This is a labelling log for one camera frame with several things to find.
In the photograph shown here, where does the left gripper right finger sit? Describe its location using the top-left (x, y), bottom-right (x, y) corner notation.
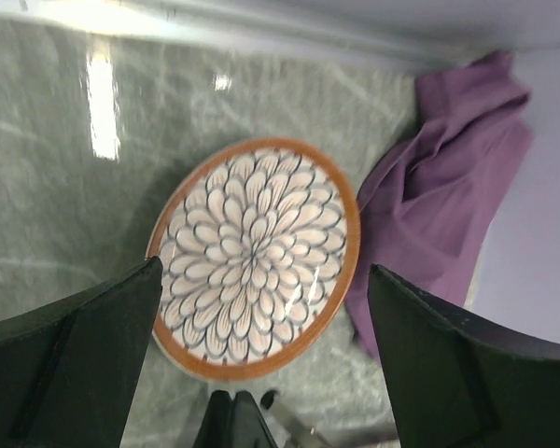
top-left (368, 265), bottom-right (560, 447)

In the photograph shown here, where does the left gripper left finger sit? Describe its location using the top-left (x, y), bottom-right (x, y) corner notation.
top-left (0, 257), bottom-right (162, 447)

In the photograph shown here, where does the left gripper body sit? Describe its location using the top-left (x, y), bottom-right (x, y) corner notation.
top-left (192, 390), bottom-right (278, 448)

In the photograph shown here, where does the floral patterned plate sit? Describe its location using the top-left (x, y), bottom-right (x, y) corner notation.
top-left (146, 137), bottom-right (360, 381)

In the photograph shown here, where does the purple cloth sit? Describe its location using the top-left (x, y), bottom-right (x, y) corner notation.
top-left (345, 50), bottom-right (533, 357)

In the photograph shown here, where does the aluminium frame rail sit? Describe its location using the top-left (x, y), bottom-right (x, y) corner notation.
top-left (0, 1), bottom-right (490, 68)

